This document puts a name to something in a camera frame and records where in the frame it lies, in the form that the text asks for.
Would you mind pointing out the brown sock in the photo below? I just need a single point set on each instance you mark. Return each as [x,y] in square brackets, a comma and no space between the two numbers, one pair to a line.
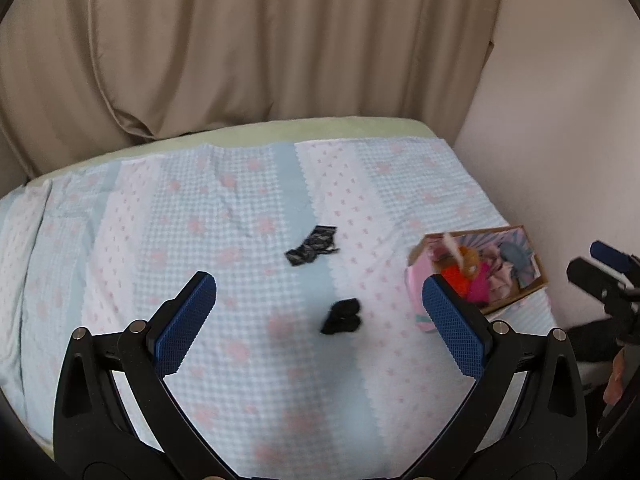
[469,258]

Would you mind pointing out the beige curtain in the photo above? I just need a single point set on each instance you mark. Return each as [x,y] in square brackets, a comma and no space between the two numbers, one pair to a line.
[240,40]

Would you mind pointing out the mauve pink sock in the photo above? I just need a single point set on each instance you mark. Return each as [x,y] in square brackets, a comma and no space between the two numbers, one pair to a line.
[500,276]

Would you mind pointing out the magenta pouch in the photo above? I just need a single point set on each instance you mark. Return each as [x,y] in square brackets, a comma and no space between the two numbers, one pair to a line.
[481,287]

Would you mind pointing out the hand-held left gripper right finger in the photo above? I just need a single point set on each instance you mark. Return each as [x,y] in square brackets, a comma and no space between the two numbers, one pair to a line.
[452,327]

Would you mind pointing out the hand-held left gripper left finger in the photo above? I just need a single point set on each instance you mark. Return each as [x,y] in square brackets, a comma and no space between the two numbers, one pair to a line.
[185,325]

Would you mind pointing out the black lace cloth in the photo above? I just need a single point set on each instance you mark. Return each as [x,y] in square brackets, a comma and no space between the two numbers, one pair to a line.
[312,246]

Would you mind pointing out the black sock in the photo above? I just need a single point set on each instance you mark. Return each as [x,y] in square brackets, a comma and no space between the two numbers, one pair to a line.
[341,317]

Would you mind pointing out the grey sock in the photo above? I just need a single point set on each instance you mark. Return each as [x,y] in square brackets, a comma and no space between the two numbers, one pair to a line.
[517,260]

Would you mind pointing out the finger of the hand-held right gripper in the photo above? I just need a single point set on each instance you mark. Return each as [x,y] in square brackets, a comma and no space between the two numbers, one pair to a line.
[611,255]
[587,272]

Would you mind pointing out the orange pompom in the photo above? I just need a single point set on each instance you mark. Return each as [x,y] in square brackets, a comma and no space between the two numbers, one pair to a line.
[454,278]

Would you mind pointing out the pink cardboard box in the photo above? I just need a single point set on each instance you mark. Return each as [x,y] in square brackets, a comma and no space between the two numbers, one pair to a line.
[480,280]

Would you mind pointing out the person's right hand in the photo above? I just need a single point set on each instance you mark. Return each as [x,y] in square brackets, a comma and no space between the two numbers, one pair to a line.
[616,375]

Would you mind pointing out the light green bed sheet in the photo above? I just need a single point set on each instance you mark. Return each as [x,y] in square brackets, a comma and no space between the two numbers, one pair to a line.
[280,132]

